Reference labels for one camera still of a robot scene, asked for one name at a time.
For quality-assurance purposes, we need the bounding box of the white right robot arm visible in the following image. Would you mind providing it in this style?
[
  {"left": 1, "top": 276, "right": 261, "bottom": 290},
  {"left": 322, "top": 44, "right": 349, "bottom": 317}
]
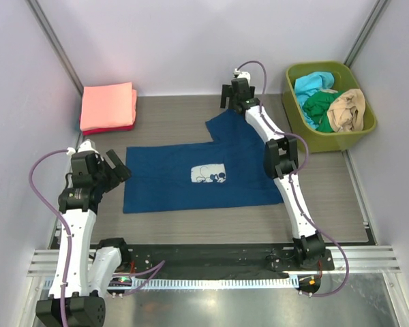
[{"left": 221, "top": 71, "right": 326, "bottom": 270}]

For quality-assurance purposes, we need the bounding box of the aluminium frame rail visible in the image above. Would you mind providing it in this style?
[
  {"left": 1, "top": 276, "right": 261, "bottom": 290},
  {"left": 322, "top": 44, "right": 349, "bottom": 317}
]
[{"left": 330, "top": 245, "right": 402, "bottom": 273}]

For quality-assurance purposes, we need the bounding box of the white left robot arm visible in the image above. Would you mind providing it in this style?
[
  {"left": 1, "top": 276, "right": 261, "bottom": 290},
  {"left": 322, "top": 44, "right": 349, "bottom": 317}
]
[{"left": 35, "top": 147, "right": 132, "bottom": 326}]

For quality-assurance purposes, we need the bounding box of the folded red t-shirt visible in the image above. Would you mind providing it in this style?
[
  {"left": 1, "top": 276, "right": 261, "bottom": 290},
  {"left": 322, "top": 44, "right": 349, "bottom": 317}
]
[{"left": 82, "top": 125, "right": 134, "bottom": 136}]

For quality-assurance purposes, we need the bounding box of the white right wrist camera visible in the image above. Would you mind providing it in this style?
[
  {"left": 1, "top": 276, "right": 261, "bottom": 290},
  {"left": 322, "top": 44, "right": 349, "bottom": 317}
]
[{"left": 233, "top": 68, "right": 251, "bottom": 83}]

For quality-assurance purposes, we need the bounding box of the light blue crumpled t-shirt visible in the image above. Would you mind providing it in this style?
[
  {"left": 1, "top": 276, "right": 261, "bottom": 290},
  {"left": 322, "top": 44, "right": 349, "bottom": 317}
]
[{"left": 294, "top": 72, "right": 335, "bottom": 129}]

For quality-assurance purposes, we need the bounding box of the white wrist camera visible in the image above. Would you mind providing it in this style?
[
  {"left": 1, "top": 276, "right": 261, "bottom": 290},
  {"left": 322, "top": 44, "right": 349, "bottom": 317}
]
[
  {"left": 66, "top": 139, "right": 98, "bottom": 157},
  {"left": 233, "top": 68, "right": 251, "bottom": 83}
]

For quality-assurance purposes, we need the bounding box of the folded pink t-shirt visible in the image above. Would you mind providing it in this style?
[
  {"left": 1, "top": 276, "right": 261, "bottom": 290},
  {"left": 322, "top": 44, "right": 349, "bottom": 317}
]
[{"left": 80, "top": 82, "right": 137, "bottom": 131}]

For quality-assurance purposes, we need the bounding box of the olive green plastic bin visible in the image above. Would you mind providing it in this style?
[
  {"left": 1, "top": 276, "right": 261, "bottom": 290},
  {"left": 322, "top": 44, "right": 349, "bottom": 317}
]
[{"left": 282, "top": 61, "right": 377, "bottom": 153}]

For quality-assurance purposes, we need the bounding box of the blue Mickey Mouse t-shirt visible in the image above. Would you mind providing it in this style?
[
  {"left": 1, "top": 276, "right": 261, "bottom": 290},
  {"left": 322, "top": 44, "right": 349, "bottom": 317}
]
[{"left": 123, "top": 110, "right": 283, "bottom": 214}]

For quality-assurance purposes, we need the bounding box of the white slotted cable duct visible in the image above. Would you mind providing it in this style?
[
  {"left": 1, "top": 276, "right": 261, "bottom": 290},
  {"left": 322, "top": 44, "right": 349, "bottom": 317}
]
[{"left": 44, "top": 276, "right": 300, "bottom": 291}]

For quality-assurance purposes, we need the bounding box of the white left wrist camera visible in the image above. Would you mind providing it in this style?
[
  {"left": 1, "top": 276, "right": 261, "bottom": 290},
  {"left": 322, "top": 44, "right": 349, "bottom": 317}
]
[{"left": 66, "top": 139, "right": 98, "bottom": 157}]

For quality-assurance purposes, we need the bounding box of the green crumpled t-shirt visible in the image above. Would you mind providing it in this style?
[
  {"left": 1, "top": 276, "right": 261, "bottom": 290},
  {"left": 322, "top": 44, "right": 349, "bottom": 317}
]
[{"left": 302, "top": 91, "right": 344, "bottom": 133}]

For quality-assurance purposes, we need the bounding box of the beige crumpled t-shirt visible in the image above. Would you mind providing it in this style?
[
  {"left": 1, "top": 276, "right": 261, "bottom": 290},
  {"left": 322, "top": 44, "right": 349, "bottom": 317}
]
[{"left": 327, "top": 89, "right": 366, "bottom": 132}]

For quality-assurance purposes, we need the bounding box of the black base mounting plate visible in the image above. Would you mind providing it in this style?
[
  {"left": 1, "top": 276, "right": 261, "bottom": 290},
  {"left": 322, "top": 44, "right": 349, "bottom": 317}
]
[{"left": 128, "top": 243, "right": 335, "bottom": 271}]

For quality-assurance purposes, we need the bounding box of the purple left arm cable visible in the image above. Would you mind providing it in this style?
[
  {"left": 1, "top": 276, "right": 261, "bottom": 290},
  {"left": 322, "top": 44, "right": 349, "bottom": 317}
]
[{"left": 27, "top": 148, "right": 166, "bottom": 326}]

